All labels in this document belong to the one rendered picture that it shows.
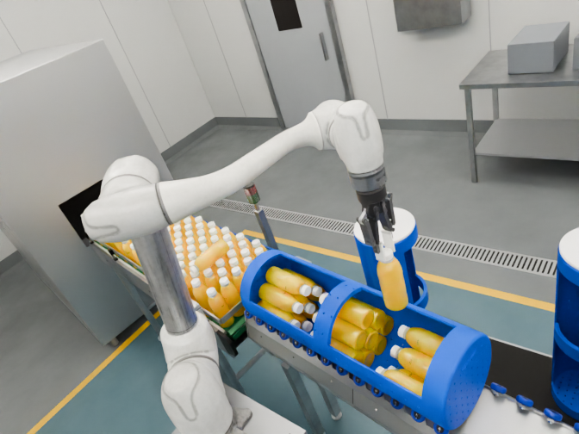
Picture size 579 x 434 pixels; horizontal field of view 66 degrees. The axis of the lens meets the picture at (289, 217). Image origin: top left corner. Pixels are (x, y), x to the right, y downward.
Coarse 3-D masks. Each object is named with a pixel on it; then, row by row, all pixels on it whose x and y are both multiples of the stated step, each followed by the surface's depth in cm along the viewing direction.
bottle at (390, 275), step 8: (384, 264) 123; (392, 264) 123; (400, 264) 125; (384, 272) 123; (392, 272) 123; (400, 272) 124; (384, 280) 125; (392, 280) 124; (400, 280) 125; (384, 288) 127; (392, 288) 126; (400, 288) 126; (384, 296) 129; (392, 296) 127; (400, 296) 127; (392, 304) 129; (400, 304) 129
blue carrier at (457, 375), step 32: (288, 256) 175; (256, 288) 180; (352, 288) 148; (320, 320) 145; (416, 320) 149; (448, 320) 129; (320, 352) 150; (384, 352) 156; (448, 352) 118; (480, 352) 125; (384, 384) 129; (448, 384) 114; (480, 384) 131; (448, 416) 118
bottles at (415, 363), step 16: (304, 304) 169; (288, 320) 165; (304, 320) 170; (368, 336) 147; (352, 352) 144; (368, 352) 149; (400, 352) 139; (416, 352) 136; (416, 368) 133; (400, 384) 130; (416, 384) 128
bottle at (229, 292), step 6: (228, 282) 193; (222, 288) 193; (228, 288) 193; (234, 288) 195; (222, 294) 194; (228, 294) 193; (234, 294) 195; (228, 300) 195; (234, 300) 196; (240, 300) 199; (228, 306) 198; (240, 312) 200
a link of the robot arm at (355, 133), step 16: (336, 112) 100; (352, 112) 98; (368, 112) 98; (336, 128) 101; (352, 128) 98; (368, 128) 98; (336, 144) 105; (352, 144) 100; (368, 144) 100; (352, 160) 102; (368, 160) 102
